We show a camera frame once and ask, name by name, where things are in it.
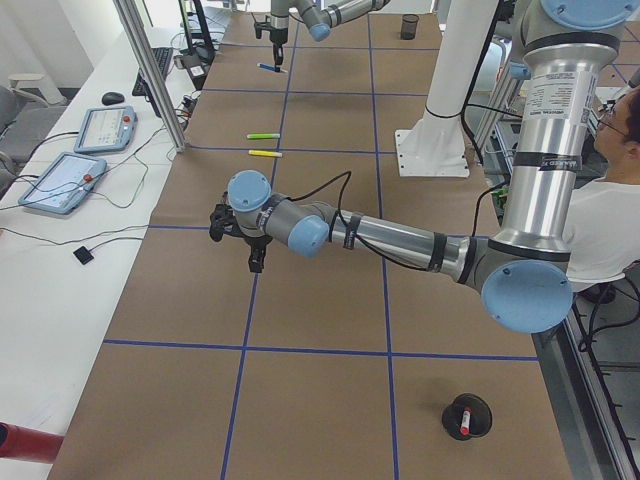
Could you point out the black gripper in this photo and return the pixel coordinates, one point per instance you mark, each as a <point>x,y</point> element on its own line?
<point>276,36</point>
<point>255,243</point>

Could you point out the blue highlighter pen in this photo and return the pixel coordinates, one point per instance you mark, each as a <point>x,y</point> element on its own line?
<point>272,68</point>

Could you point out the red capped white marker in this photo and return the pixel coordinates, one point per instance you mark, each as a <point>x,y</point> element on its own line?
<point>465,424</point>

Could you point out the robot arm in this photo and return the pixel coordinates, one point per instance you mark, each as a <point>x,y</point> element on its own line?
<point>319,21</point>
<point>520,272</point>

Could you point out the green highlighter pen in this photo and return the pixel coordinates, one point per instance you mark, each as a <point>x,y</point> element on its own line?
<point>263,136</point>

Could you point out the yellow highlighter pen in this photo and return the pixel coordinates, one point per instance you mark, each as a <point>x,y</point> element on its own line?
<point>265,153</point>

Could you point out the black mesh pen cup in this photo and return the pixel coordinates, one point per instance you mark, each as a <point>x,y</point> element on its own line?
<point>409,26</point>

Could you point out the brown paper table mat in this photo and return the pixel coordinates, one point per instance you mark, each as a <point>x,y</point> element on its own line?
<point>337,366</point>

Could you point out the small black sensor box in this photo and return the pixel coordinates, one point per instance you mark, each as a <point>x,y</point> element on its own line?
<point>83,255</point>

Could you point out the black computer mouse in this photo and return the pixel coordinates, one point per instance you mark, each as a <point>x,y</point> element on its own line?
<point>112,98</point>

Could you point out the far teach pendant tablet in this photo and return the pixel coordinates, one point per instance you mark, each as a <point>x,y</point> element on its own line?
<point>106,130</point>

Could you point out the teach pendant tablet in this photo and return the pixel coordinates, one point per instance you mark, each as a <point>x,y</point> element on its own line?
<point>65,184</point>
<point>106,130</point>

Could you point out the near teach pendant tablet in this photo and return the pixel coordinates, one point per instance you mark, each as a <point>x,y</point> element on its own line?
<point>65,184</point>

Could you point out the black solid cup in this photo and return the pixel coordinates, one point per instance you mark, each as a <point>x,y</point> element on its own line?
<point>481,418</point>

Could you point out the red fire extinguisher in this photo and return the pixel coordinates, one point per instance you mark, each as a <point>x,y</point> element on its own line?
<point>25,444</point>

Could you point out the seated person white shirt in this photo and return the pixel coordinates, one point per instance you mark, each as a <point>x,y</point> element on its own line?
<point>602,225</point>

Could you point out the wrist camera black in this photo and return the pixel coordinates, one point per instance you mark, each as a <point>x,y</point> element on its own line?
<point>222,222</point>
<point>262,26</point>

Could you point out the aluminium frame post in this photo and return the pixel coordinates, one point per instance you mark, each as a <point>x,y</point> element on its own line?
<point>139,42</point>

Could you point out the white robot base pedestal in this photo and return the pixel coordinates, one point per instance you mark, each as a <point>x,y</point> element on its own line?
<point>435,147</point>

